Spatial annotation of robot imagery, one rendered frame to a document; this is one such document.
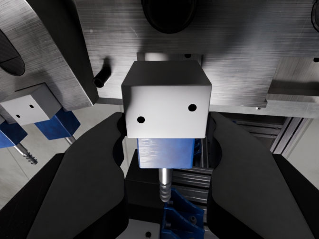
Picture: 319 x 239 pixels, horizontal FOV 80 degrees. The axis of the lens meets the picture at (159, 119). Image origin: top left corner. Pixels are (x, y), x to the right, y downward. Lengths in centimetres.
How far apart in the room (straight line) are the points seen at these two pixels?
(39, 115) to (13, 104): 3
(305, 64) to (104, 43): 17
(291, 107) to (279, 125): 81
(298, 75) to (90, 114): 139
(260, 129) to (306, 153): 63
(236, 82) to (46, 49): 19
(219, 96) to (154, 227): 24
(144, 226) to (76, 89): 23
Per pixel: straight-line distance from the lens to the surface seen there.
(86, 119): 155
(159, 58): 19
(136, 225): 35
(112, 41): 17
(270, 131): 113
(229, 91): 17
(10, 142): 37
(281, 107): 31
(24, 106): 27
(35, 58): 26
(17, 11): 25
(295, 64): 21
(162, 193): 20
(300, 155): 168
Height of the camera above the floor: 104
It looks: 51 degrees down
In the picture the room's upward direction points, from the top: 166 degrees counter-clockwise
